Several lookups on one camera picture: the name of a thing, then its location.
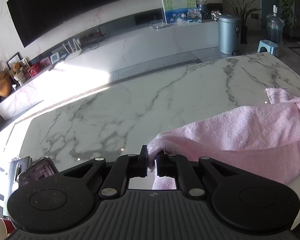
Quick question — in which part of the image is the pink terry towel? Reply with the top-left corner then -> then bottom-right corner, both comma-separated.
147,88 -> 300,184

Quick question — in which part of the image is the smartphone with lit screen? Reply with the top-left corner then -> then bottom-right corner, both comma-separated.
17,156 -> 58,187

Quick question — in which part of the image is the red cup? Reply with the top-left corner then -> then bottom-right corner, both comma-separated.
0,218 -> 15,240

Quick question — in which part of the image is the white marble tv console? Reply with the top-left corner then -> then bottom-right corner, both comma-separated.
0,21 -> 218,120

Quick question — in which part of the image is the white wifi router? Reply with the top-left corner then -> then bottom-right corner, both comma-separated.
63,38 -> 82,61

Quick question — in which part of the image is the white desk clock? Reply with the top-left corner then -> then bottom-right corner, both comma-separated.
50,52 -> 60,64

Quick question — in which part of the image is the red gift box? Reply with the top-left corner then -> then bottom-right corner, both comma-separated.
27,63 -> 41,78

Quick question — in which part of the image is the grey metal trash bin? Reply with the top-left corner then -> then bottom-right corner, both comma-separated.
218,14 -> 242,55

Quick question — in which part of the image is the light blue plastic stool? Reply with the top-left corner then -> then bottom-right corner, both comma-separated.
257,40 -> 279,58

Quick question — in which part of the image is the teddy bear toy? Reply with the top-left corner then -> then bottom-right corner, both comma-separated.
12,62 -> 26,86

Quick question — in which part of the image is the tall green potted plant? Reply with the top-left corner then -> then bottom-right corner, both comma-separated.
225,0 -> 261,44

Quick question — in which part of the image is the clear water jug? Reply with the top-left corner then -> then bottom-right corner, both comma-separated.
266,5 -> 285,44

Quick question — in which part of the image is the black picture frame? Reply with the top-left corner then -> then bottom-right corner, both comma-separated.
6,52 -> 22,74

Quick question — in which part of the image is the black wall television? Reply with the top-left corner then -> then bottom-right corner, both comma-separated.
7,0 -> 119,47

